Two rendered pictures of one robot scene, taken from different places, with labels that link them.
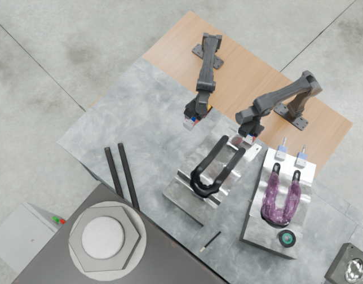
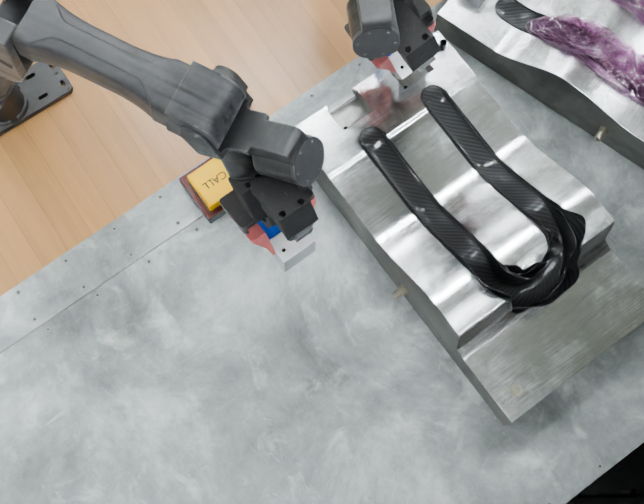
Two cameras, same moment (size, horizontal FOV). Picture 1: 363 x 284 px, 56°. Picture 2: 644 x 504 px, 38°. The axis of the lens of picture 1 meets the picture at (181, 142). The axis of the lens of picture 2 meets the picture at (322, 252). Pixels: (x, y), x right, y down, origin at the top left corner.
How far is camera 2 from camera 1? 71 cm
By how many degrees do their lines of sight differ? 19
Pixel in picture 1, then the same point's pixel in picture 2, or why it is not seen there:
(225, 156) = (438, 160)
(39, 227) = not seen: outside the picture
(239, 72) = (111, 19)
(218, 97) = not seen: hidden behind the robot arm
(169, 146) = (325, 350)
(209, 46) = (60, 35)
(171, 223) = (612, 420)
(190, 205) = (580, 335)
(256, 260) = not seen: outside the picture
